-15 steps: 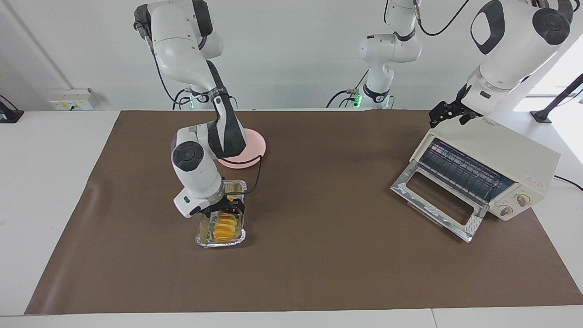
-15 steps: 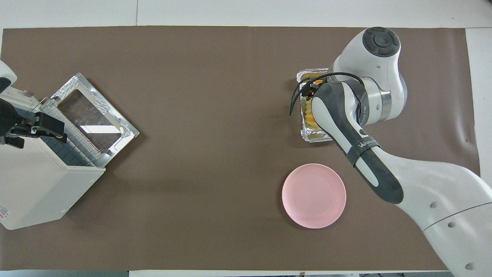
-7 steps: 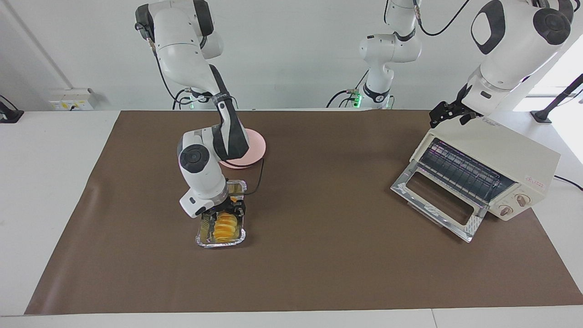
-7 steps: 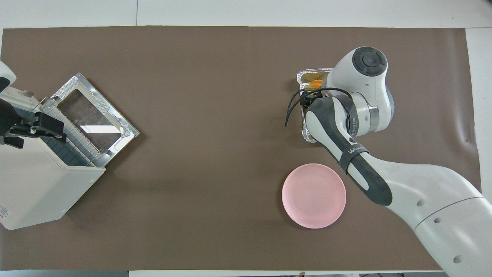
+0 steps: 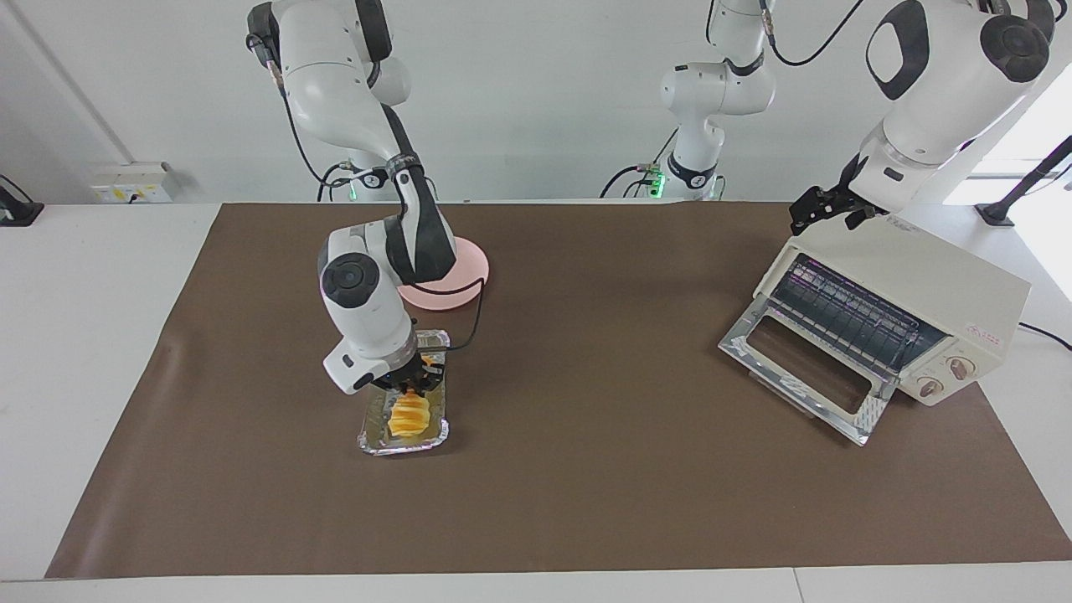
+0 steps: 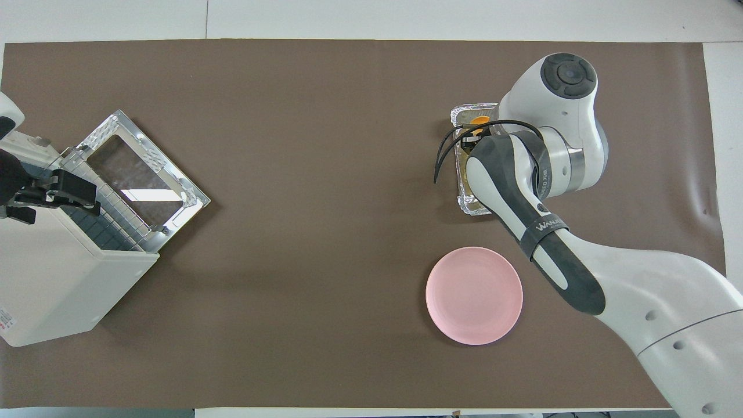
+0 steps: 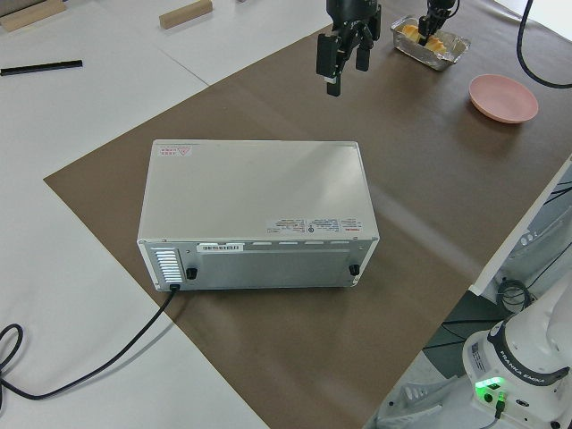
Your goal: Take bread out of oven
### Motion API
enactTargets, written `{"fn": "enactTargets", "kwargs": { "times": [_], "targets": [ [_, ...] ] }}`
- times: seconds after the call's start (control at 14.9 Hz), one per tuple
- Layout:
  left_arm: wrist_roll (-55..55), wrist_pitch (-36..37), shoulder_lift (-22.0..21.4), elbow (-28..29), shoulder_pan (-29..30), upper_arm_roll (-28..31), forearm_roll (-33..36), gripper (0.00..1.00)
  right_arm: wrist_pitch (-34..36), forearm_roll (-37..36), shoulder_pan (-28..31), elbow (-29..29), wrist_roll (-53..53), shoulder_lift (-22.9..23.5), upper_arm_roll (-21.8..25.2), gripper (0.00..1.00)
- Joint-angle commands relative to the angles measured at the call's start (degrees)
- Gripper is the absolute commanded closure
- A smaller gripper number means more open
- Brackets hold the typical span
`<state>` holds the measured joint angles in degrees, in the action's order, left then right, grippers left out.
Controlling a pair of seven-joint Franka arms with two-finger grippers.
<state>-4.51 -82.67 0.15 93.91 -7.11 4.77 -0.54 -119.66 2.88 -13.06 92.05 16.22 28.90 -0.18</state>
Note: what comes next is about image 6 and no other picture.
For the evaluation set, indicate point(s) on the glass oven door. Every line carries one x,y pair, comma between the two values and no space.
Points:
145,174

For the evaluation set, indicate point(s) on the cream toaster oven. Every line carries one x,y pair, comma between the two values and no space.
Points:
52,273

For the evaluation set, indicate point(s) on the brown table mat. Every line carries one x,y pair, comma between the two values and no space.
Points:
319,116

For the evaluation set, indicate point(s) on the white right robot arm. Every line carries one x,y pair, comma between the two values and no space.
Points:
638,290

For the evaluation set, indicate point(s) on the pink round plate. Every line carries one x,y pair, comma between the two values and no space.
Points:
474,296

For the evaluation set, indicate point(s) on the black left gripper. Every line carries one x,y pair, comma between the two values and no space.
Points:
14,180

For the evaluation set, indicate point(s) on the aluminium foil tray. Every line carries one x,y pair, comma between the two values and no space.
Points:
473,110

